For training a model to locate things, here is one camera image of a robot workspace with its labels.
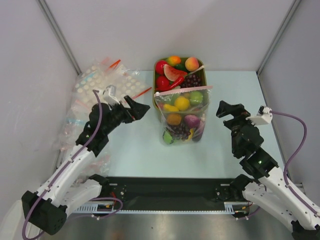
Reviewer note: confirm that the peach toy fruit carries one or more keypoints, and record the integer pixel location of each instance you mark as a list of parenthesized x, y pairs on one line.
[(191, 64)]

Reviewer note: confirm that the left aluminium corner post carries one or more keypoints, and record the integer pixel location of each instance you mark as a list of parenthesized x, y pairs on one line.
[(53, 24)]

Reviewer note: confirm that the red toy apple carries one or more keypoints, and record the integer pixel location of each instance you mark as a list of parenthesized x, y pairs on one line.
[(162, 82)]

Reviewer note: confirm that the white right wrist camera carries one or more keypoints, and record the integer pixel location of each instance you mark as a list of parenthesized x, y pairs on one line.
[(264, 116)]

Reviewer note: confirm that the green toy watermelon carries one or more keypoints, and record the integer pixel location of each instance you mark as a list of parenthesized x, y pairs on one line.
[(167, 138)]

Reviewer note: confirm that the red toy chili pepper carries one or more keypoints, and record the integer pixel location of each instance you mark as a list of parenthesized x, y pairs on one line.
[(175, 84)]

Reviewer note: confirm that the green toy apple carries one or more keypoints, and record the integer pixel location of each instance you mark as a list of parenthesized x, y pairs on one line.
[(196, 98)]

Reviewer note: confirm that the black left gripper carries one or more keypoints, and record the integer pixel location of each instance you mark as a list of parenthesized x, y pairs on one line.
[(136, 111)]

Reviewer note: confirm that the right aluminium corner post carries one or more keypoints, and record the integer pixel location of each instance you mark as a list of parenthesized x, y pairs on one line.
[(279, 34)]

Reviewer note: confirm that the toy watermelon slice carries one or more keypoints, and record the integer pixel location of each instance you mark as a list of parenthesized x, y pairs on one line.
[(173, 74)]

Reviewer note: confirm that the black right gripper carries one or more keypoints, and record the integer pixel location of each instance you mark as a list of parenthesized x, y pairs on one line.
[(235, 117)]

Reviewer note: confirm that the brown toy kiwi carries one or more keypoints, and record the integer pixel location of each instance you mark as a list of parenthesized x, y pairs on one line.
[(173, 119)]

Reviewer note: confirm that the white slotted cable duct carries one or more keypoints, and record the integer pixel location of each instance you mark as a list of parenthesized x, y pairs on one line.
[(102, 209)]

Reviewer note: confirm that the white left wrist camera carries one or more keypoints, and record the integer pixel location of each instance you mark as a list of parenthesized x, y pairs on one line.
[(109, 95)]

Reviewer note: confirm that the aluminium corner post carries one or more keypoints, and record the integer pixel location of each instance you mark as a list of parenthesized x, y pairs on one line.
[(53, 24), (279, 34)]

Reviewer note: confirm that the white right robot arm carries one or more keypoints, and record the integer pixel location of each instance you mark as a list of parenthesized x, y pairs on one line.
[(265, 183)]

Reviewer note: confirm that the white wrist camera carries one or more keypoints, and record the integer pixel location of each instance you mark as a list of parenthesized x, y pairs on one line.
[(109, 95), (264, 116)]

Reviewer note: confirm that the dark purple toy grapes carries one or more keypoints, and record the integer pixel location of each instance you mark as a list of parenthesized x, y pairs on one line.
[(179, 132)]

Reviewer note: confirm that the dotted clear zip bag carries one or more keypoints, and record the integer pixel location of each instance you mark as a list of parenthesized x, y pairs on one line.
[(108, 72)]

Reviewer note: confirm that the pink toy onion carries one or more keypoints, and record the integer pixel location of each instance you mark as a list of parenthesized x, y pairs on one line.
[(192, 121)]

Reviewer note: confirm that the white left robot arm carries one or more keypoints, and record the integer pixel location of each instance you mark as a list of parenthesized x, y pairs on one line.
[(52, 203)]

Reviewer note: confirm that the yellow toy banana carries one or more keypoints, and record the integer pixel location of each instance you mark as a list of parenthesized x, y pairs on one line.
[(170, 108)]

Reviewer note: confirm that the purple toy eggplant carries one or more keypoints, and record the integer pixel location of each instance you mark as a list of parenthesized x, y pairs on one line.
[(198, 133)]

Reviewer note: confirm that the yellow toy apple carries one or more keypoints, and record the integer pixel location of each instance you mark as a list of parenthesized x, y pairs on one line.
[(182, 103)]

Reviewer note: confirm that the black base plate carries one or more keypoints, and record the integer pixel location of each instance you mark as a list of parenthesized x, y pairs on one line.
[(145, 190)]

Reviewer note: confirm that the orange green toy mango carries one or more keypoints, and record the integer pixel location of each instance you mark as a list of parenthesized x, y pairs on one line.
[(173, 60)]

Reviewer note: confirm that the pile of clear zip bags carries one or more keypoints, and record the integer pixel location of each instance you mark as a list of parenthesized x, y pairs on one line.
[(75, 121)]

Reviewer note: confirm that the clear zip top bag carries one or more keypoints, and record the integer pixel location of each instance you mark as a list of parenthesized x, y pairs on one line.
[(169, 97)]

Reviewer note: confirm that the small purple toy grapes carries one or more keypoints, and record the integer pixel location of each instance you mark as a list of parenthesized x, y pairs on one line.
[(191, 81)]

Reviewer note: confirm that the yellow toy lemon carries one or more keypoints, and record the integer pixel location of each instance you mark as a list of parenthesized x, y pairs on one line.
[(190, 135)]

